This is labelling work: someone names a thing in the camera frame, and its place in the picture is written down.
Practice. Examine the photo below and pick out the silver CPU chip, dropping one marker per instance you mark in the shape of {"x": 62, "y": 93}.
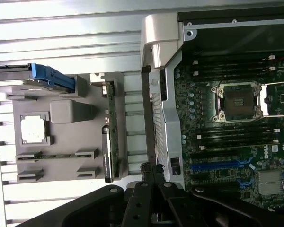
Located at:
{"x": 34, "y": 130}

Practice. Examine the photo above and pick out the silver hard disk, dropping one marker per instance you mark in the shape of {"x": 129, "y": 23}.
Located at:
{"x": 9, "y": 72}

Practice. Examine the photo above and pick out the black open PC case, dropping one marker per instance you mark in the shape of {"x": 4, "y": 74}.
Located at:
{"x": 170, "y": 118}

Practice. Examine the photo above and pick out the blue expansion slot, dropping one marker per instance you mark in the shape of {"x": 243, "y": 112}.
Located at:
{"x": 215, "y": 165}

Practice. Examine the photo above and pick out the green motherboard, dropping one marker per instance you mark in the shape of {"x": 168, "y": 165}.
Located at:
{"x": 227, "y": 153}

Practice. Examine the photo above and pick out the silver chipset heatsink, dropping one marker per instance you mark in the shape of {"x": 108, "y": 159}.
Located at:
{"x": 271, "y": 183}

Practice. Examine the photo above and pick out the grey parts rack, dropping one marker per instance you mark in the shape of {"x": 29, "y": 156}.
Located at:
{"x": 61, "y": 142}

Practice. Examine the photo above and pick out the green RAM stick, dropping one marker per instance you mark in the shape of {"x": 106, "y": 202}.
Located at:
{"x": 59, "y": 156}

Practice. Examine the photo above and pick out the metal socket cover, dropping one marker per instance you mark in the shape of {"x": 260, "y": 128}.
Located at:
{"x": 267, "y": 99}

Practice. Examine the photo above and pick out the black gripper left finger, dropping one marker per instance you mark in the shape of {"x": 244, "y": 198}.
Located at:
{"x": 137, "y": 203}

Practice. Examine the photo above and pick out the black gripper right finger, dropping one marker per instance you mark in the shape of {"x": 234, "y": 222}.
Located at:
{"x": 175, "y": 203}

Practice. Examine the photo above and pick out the CPU socket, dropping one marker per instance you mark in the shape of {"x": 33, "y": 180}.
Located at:
{"x": 237, "y": 101}

